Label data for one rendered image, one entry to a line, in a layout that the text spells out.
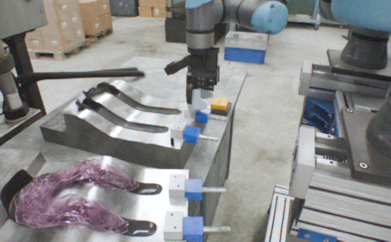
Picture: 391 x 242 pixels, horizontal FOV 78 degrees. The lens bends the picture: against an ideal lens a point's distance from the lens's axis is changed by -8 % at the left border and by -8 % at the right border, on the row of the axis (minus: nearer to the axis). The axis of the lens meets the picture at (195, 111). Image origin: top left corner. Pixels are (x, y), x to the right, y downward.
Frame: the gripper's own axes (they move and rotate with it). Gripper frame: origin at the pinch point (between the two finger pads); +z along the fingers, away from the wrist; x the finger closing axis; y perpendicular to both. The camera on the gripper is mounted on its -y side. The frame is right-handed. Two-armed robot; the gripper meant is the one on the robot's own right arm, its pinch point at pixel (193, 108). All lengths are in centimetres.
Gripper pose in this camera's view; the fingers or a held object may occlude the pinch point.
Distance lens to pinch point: 82.3
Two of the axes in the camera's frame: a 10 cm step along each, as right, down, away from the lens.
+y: 9.5, 1.5, -2.6
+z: 0.0, 8.6, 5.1
